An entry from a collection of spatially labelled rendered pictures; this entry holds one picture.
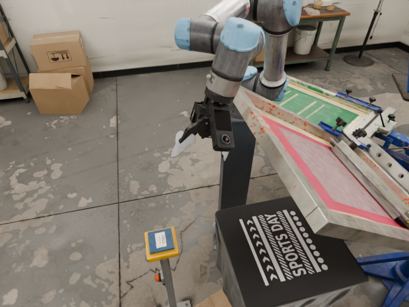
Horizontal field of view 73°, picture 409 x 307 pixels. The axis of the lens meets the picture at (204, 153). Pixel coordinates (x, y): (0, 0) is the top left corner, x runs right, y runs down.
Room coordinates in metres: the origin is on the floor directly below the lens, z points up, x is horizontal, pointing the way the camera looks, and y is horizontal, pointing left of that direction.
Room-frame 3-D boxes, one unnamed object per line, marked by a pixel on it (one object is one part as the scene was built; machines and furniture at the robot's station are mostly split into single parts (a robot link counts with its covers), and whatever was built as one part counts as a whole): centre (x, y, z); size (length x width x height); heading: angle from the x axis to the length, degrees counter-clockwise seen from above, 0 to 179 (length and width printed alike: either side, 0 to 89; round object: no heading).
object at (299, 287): (0.63, -0.34, 0.95); 0.48 x 0.44 x 0.01; 104
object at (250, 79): (1.24, -0.20, 1.37); 0.13 x 0.12 x 0.14; 68
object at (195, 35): (0.91, -0.06, 1.75); 0.49 x 0.11 x 0.12; 158
